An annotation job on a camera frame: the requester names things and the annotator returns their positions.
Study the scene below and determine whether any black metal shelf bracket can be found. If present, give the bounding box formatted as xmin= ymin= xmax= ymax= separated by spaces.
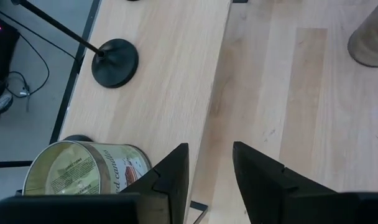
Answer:
xmin=189 ymin=200 xmax=209 ymax=224

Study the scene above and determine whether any black floor cable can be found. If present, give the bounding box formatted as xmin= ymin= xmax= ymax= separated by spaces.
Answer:
xmin=0 ymin=5 xmax=81 ymax=99

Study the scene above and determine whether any black aluminium table frame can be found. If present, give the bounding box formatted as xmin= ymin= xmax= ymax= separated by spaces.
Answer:
xmin=0 ymin=0 xmax=102 ymax=169

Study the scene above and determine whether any cream jar candle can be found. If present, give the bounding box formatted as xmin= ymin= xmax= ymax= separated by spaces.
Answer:
xmin=347 ymin=0 xmax=378 ymax=68

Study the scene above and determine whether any tin candle with printed label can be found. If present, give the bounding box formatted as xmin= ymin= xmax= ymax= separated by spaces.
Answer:
xmin=22 ymin=139 xmax=152 ymax=196

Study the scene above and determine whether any tall black candlestick holder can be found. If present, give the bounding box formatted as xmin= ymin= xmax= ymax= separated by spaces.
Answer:
xmin=11 ymin=0 xmax=139 ymax=89

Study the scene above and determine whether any person's shoe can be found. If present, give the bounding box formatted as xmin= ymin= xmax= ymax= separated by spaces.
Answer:
xmin=0 ymin=93 xmax=14 ymax=125

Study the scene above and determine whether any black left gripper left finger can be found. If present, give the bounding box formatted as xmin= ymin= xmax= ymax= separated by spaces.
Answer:
xmin=0 ymin=142 xmax=190 ymax=224

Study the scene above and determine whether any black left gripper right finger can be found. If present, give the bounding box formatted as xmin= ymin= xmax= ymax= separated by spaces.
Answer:
xmin=233 ymin=141 xmax=378 ymax=224

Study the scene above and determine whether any black box with pink light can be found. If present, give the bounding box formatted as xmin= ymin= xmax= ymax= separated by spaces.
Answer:
xmin=0 ymin=14 xmax=21 ymax=82

